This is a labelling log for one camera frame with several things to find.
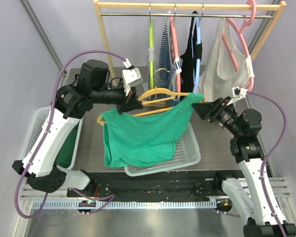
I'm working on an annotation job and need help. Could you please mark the light blue hanger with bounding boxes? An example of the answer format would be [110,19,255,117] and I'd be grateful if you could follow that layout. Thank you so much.
[193,17,202,94]

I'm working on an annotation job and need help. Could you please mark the blue striped tank top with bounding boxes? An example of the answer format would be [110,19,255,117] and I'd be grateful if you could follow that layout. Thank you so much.
[158,17,177,92]

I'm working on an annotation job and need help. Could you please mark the grey tank top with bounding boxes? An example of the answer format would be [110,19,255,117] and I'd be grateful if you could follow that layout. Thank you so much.
[143,47,162,92]

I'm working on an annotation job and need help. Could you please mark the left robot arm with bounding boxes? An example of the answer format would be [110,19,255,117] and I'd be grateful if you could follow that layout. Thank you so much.
[12,60,143,197]

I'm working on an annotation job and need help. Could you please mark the white left basket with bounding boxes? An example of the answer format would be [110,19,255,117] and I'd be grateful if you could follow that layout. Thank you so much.
[24,106,83,169]

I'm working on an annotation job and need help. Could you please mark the white slotted cable duct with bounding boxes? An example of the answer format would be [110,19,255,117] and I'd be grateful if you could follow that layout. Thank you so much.
[43,199,217,210]

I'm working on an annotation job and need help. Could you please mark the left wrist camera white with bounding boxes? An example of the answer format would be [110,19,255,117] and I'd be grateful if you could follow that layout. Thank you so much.
[122,68,144,96]

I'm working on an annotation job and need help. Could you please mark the white centre basket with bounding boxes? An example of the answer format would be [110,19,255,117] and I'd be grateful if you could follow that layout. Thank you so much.
[124,123,201,177]

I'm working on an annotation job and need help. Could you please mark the dark green garment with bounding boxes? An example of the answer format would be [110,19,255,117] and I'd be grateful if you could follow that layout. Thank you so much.
[55,124,78,168]

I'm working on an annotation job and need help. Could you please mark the wooden clothes rack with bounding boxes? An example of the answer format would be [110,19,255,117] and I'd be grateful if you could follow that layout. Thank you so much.
[93,0,288,107]

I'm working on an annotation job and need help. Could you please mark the pink hanger middle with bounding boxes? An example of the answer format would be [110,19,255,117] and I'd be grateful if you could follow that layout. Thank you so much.
[169,16,182,92]

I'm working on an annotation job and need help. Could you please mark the white basket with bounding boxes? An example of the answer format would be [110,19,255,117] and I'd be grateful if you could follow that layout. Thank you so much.
[24,106,83,169]
[124,123,201,177]

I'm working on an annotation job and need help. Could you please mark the yellow hanger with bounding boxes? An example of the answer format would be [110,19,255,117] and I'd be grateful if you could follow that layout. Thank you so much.
[97,87,205,127]

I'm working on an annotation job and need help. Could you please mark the green tank top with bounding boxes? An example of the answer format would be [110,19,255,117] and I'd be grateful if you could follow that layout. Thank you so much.
[102,93,204,168]

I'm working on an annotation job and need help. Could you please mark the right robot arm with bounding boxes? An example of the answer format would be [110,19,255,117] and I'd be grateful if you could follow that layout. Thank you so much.
[192,97,296,237]

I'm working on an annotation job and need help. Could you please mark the pink hanger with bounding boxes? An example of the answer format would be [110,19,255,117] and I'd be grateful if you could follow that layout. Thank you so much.
[222,0,257,91]
[169,16,182,92]

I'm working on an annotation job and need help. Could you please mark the pink hanger right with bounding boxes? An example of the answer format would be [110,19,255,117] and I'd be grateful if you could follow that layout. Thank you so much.
[222,0,257,91]

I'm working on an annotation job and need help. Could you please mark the lime green hanger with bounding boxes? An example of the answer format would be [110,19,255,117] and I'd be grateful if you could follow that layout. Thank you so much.
[148,18,154,89]

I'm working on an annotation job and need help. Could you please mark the white tank top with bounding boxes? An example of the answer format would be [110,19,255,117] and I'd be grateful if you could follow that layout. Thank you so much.
[198,18,255,102]

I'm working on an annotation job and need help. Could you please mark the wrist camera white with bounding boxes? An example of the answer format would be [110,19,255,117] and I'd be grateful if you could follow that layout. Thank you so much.
[122,68,144,96]
[228,87,248,105]

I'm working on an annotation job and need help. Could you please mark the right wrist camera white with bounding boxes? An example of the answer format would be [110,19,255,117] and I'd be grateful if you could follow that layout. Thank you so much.
[228,87,248,105]

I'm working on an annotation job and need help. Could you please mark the black tank top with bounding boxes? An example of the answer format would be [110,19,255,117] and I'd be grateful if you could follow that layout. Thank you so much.
[180,16,201,93]

